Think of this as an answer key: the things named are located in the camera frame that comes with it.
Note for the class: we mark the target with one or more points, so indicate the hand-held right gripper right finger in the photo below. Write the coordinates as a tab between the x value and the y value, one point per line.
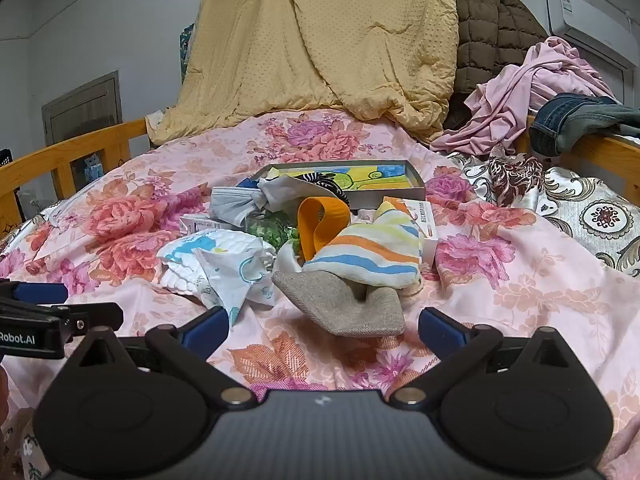
442	332

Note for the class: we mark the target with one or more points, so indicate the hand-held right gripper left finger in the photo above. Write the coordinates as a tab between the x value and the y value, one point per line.
205	331

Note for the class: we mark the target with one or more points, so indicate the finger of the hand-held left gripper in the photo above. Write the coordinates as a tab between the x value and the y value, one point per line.
40	293
95	316

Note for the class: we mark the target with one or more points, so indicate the white plastic wrapper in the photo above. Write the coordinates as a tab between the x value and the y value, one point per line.
240	275

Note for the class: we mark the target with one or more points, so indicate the grey linen pouch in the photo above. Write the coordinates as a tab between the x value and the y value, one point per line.
340	305

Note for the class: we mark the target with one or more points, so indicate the pastel striped cloth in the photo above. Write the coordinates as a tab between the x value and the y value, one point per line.
370	255

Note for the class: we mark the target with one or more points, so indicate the grey face mask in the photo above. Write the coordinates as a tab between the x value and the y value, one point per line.
230	205

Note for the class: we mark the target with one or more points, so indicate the orange knitted band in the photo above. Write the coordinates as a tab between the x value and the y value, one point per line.
307	220

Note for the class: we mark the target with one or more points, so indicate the grey box with cartoon drawing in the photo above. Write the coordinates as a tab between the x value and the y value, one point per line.
380	177

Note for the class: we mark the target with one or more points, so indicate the black white striped sock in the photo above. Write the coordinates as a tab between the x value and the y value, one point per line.
320	180

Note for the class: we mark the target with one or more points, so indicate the pink floral bedsheet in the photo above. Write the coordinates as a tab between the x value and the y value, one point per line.
125	220

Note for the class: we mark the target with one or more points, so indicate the small white box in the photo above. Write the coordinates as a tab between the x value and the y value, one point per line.
195	222

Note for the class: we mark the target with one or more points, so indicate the glass jar of green pieces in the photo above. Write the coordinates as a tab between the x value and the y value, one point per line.
270	230

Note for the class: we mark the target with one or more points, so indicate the orange white medicine box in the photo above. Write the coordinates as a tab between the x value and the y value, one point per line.
420	212

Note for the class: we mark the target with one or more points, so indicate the grey door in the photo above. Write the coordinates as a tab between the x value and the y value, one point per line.
82	110

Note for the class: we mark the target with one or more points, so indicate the white maroon brocade cloth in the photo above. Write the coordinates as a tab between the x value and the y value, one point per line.
575	195

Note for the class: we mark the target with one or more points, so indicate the pink garment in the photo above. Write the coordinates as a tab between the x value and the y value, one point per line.
505	105

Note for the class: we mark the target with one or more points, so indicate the blue jeans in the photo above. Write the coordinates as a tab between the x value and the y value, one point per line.
560	120

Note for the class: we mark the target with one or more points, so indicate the yellow dotted blanket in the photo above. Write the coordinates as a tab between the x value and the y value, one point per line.
325	50

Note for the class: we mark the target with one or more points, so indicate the brown quilted jacket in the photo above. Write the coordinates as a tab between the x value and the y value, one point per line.
490	25

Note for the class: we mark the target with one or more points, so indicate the white air conditioner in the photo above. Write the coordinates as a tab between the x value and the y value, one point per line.
590	20

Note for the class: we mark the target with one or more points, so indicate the teal wall poster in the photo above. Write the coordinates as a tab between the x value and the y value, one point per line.
186	50

